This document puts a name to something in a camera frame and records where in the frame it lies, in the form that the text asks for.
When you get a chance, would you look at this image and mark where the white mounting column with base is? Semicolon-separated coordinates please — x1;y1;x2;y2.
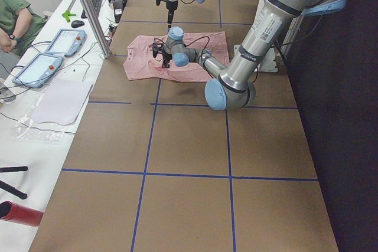
230;0;282;75

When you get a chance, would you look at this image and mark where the black computer mouse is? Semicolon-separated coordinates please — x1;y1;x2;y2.
71;20;85;28

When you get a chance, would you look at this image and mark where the black device on desk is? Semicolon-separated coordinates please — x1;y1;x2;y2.
110;0;128;23

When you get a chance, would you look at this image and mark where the green plastic tool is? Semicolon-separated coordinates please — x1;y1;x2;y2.
61;10;76;22

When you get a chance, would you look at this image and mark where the near blue teach pendant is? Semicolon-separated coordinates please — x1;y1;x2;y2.
12;53;63;89

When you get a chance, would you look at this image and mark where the pink t-shirt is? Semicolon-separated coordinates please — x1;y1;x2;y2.
123;31;230;83

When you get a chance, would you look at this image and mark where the aluminium frame post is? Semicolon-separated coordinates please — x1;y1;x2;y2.
80;0;110;58

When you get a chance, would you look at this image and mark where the blue teach pendant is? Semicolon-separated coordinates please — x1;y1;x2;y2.
12;53;63;89
45;29;86;57

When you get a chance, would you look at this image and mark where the clear plastic bag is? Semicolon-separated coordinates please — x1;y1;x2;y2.
11;88;76;144

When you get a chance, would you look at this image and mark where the red cylinder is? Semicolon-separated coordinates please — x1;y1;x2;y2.
1;201;44;227

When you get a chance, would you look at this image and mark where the white paper sheet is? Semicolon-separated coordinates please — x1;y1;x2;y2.
32;78;93;126

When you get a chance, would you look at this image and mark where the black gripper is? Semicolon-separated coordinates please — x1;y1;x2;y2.
162;53;172;68
166;0;178;27

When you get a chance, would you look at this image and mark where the black keyboard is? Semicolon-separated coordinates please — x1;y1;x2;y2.
80;0;105;19

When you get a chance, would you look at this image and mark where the far blue teach pendant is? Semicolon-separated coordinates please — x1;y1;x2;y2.
45;29;86;57

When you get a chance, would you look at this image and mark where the person in green shirt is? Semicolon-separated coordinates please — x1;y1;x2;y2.
1;0;46;57

